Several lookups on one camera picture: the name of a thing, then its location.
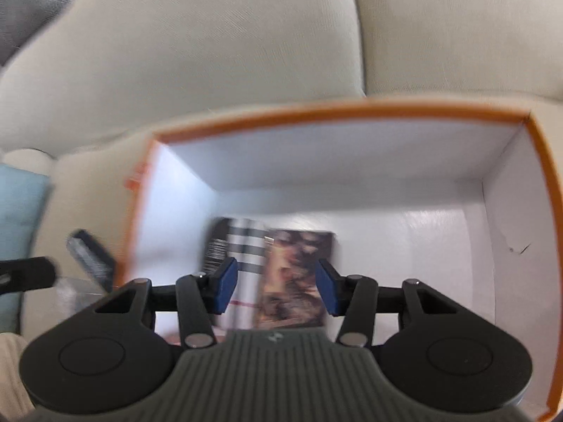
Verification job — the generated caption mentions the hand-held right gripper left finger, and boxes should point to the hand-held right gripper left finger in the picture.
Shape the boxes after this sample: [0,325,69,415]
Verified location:
[94,256,239,349]

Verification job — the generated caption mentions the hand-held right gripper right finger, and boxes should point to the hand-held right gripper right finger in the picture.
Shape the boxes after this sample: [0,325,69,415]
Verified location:
[317,257,464,348]

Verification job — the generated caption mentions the clear cube bottle black cap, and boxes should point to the clear cube bottle black cap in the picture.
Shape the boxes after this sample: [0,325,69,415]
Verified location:
[57,229,118,300]

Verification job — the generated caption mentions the houndstooth cushion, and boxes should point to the houndstooth cushion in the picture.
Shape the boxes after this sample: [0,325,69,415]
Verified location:
[0,0,86,64]

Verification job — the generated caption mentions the beige ribbed cloth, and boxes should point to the beige ribbed cloth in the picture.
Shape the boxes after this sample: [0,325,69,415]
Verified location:
[0,333,36,420]

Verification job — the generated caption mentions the light blue cushion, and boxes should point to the light blue cushion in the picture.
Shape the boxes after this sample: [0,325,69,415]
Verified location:
[0,162,51,332]

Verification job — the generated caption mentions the dark picture card pack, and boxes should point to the dark picture card pack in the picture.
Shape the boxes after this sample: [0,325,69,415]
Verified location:
[255,229,337,330]

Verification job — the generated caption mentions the black white checkered pouch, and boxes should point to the black white checkered pouch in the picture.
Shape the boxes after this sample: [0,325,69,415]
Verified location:
[200,217,270,330]

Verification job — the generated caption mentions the beige sofa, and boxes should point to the beige sofa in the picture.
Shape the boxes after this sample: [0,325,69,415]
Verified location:
[0,0,563,339]

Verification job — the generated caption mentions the orange cardboard box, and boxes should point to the orange cardboard box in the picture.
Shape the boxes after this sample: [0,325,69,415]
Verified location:
[123,101,563,422]

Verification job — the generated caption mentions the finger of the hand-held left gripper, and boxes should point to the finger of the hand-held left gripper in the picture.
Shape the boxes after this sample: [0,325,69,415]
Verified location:
[0,256,58,293]

